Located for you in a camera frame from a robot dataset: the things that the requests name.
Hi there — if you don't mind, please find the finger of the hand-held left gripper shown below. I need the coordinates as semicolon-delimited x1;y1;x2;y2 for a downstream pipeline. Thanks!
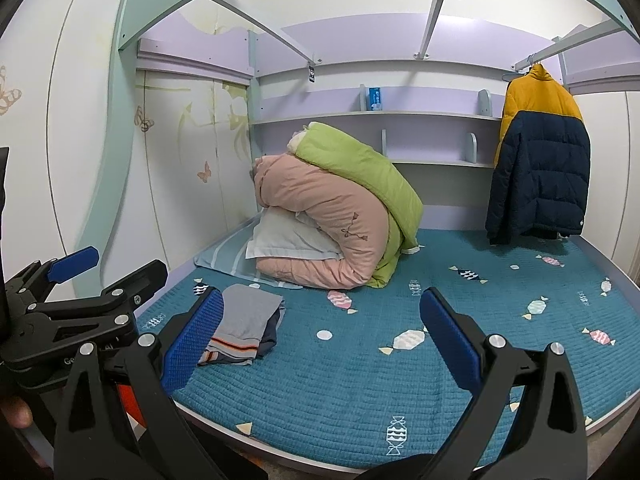
5;246;101;307
92;259;169;328

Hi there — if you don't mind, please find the white plain wardrobe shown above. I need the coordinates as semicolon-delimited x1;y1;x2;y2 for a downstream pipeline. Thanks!
560;22;640;283

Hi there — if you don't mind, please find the lilac headboard shelf unit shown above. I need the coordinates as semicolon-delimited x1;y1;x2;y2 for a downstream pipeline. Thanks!
250;19;563;233

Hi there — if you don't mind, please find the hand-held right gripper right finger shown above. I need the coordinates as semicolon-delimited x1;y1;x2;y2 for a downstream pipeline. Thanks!
419;287;588;480

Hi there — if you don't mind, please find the white clothes rail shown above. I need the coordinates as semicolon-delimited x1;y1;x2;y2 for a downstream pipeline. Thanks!
512;17;631;72

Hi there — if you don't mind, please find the green quilt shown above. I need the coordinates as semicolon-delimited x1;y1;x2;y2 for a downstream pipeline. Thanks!
287;121;425;289

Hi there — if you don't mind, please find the person's left hand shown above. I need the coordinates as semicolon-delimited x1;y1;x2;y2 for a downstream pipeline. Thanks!
0;395;34;431

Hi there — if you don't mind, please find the grey navy zip jacket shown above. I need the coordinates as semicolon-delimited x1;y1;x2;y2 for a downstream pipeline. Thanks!
197;284;287;367

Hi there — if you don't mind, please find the blue striped pillow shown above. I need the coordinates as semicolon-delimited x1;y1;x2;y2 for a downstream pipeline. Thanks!
193;215;301;288

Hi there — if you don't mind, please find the white pillow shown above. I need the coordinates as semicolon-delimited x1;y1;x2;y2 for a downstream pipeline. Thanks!
246;207;346;263

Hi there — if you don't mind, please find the yellow navy puffer jacket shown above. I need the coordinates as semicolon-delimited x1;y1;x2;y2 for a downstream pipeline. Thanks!
485;62;591;246

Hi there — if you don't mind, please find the white butterfly wardrobe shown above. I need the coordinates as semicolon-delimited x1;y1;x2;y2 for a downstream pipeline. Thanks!
0;0;256;361

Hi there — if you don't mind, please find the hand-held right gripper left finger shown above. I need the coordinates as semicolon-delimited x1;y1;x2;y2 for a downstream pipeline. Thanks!
52;287;225;480

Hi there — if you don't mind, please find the teal quilted bed mat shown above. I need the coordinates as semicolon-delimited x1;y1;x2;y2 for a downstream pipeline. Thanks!
135;227;636;471

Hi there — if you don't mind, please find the pink quilt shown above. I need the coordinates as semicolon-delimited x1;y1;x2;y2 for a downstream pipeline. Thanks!
251;152;403;291

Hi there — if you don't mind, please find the green arched bed frame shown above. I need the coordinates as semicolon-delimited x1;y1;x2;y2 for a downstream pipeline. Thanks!
75;0;640;301

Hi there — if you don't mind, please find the white metal brace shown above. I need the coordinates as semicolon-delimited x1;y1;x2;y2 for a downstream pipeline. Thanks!
207;0;317;64
415;0;447;59

